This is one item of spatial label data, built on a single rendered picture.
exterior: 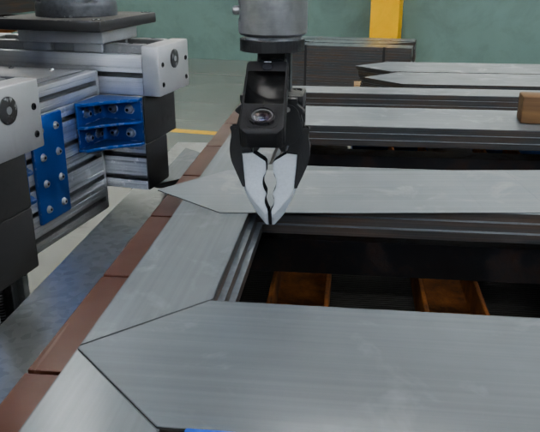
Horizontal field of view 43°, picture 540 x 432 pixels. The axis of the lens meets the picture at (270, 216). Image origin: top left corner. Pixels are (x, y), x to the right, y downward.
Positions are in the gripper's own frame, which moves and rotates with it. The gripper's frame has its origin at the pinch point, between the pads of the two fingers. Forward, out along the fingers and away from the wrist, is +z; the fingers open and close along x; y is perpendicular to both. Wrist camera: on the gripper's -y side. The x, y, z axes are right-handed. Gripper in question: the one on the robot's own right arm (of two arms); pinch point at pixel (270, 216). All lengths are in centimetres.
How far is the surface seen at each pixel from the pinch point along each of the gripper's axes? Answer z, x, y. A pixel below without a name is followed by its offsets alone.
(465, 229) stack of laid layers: 2.8, -23.4, 5.6
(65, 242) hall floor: 86, 109, 186
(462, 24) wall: 37, -130, 716
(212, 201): 0.7, 8.0, 6.0
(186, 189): 0.7, 12.4, 10.5
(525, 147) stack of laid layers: 3, -40, 49
